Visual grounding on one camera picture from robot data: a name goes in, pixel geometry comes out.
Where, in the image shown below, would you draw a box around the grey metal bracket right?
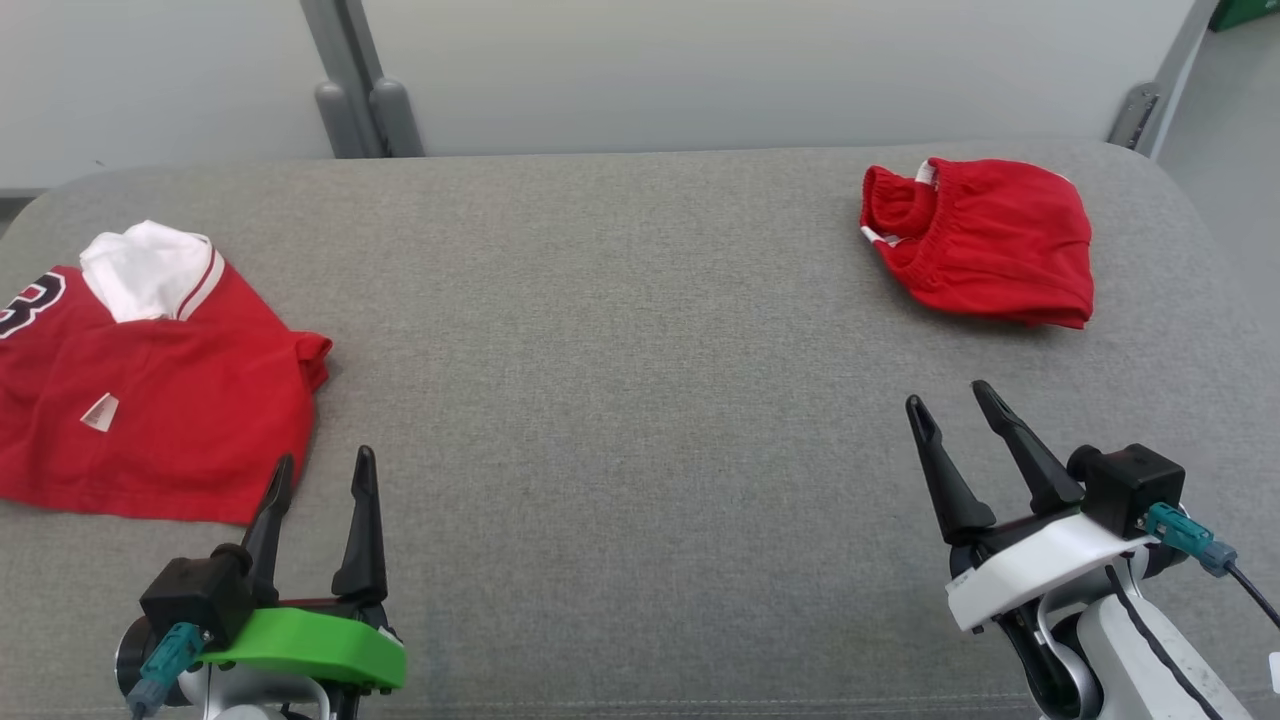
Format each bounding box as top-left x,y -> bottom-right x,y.
1105,0 -> 1223,159

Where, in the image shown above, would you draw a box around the black cable along right arm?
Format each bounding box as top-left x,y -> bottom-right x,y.
1103,563 -> 1226,720

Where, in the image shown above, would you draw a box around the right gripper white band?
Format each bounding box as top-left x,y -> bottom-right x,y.
904,379 -> 1158,635

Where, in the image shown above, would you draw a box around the grey partition post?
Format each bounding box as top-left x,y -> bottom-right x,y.
298,0 -> 396,159

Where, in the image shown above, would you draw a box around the right camera cable teal plug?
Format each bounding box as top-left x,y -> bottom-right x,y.
1143,501 -> 1280,631

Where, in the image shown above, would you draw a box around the metal hinge bracket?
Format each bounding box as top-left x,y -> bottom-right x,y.
1107,84 -> 1163,149

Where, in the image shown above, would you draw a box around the green box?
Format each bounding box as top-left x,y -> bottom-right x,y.
1207,0 -> 1280,32

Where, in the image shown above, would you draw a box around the grey rounded post cap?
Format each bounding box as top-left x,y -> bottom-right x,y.
369,78 -> 427,159
315,80 -> 368,159

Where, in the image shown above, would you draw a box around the red shorts with white stripe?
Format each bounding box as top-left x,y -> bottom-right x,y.
858,156 -> 1095,330

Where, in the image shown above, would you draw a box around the camera cable teal plug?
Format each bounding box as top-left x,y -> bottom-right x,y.
1143,501 -> 1280,631
125,622 -> 208,720

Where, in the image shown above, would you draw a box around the red basketball jersey white trim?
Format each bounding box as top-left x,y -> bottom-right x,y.
0,220 -> 334,527

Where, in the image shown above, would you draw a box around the left camera cable teal plug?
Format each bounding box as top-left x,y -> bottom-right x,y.
125,622 -> 208,720

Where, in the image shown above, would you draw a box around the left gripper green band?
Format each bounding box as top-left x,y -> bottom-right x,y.
198,445 -> 409,693

